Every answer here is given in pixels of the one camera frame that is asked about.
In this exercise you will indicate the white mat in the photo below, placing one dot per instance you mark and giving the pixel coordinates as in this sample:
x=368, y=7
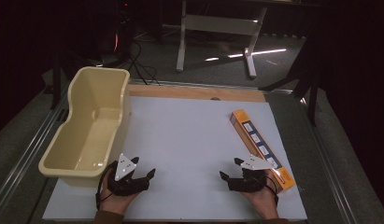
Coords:
x=186, y=140

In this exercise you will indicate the black computer tower red light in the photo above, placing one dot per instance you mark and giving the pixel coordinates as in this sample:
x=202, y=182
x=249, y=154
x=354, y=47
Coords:
x=122, y=31

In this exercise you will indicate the long orange box blue label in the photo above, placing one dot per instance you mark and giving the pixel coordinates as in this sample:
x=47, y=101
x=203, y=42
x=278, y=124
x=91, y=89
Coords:
x=242, y=122

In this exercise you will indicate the white metal table frame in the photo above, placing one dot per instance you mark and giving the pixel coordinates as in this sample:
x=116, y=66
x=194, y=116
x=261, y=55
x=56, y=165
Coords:
x=220, y=24

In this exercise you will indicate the person's left hand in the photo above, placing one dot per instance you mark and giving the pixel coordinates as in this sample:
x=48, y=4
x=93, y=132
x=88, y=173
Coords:
x=113, y=203

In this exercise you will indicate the person's right hand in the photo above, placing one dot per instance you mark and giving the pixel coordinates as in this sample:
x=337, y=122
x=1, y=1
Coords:
x=264, y=200

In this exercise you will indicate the metal rail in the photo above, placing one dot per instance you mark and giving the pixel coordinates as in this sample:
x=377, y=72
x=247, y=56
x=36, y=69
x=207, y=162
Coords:
x=328, y=161
x=27, y=155

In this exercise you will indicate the cream plastic tub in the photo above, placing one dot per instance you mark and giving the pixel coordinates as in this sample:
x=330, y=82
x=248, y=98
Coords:
x=87, y=137

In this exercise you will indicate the black stand legs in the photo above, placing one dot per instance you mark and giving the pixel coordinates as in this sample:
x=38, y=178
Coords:
x=311, y=90

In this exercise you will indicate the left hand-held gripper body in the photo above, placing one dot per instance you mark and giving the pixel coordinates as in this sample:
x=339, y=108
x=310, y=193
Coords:
x=124, y=166

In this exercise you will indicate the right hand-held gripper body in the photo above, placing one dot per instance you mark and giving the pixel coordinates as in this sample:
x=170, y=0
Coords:
x=255, y=163

